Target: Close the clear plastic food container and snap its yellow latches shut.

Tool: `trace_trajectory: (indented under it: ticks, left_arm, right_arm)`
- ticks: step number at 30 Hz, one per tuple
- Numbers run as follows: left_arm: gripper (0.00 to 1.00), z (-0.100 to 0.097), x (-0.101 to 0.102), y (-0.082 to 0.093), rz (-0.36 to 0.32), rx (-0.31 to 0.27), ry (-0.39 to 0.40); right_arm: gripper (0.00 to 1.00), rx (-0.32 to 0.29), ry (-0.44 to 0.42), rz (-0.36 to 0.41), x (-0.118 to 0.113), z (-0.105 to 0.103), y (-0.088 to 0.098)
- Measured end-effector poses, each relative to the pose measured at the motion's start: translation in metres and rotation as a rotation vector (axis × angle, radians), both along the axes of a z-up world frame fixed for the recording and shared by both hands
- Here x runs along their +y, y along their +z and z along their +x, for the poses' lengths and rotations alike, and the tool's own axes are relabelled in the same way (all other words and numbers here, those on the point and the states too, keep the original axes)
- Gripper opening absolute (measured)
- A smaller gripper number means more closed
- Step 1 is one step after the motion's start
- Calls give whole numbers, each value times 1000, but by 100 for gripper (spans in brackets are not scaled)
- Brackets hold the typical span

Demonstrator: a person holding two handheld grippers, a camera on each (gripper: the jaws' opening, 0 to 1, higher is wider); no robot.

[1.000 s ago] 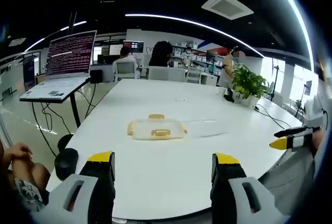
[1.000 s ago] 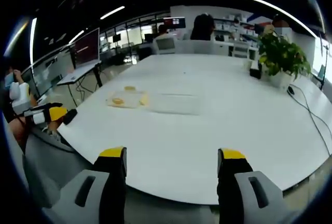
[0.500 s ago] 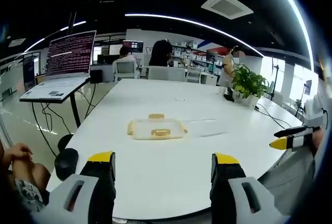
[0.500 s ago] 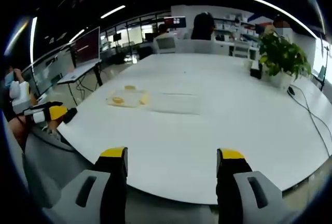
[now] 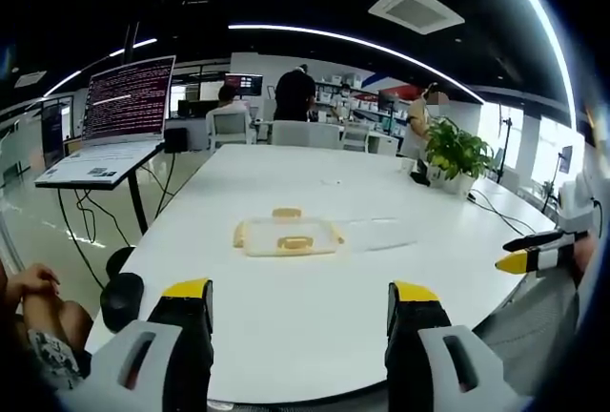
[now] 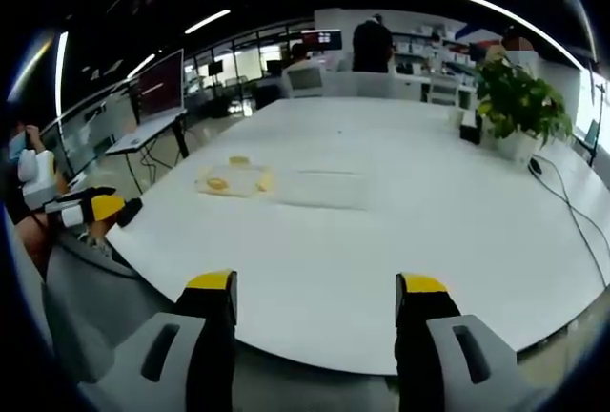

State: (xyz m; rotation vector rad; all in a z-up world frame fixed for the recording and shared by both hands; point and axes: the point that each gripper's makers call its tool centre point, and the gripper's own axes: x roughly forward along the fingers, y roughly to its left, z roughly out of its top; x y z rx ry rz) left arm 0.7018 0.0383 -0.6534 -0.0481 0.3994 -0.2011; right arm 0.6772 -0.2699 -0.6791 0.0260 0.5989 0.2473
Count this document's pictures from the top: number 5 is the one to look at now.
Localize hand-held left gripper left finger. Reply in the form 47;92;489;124
89;277;214;412

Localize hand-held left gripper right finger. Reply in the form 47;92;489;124
384;279;521;412

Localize clear lid with yellow plastic buckles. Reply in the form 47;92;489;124
232;207;346;258

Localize grey mesh chair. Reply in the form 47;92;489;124
474;272;581;387

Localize black round stool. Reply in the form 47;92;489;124
100;246;147;335

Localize black tripod stand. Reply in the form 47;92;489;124
497;101;519;180

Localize green potted plant white pot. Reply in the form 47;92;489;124
422;115;497;195

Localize small black device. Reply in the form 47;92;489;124
409;160;433;188

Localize black laptop stand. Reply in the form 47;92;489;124
34;143;167;237

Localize storage shelves with boxes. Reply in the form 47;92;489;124
314;75;414;139

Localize black box speaker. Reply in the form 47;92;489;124
163;126;189;154

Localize dark standing banner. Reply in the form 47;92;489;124
40;96;73;171

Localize white ceiling air conditioner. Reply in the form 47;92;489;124
367;0;466;36

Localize white office chair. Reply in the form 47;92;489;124
270;119;343;150
205;109;257;152

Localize open silver laptop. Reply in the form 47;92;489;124
34;54;177;189

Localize black table cable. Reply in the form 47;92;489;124
465;189;542;237

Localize black floor cables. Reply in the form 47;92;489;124
55;150;193;289

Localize dark wall monitor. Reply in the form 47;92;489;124
223;72;265;98

